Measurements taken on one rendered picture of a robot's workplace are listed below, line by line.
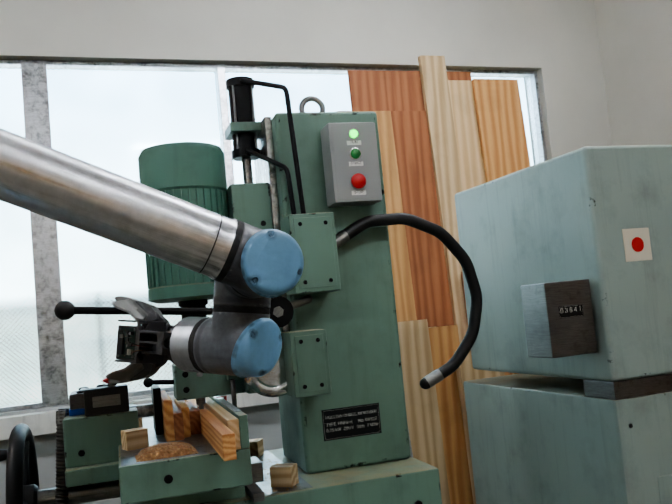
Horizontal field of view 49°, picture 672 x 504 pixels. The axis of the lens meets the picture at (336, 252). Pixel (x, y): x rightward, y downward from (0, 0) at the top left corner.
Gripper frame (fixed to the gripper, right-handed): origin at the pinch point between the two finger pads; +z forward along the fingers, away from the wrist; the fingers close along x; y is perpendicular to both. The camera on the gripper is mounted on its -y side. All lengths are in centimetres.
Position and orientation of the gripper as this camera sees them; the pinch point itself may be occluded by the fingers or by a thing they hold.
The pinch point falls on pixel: (115, 339)
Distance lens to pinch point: 141.9
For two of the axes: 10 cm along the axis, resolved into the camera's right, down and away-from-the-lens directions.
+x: -0.5, 9.9, -1.1
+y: -5.5, -1.2, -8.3
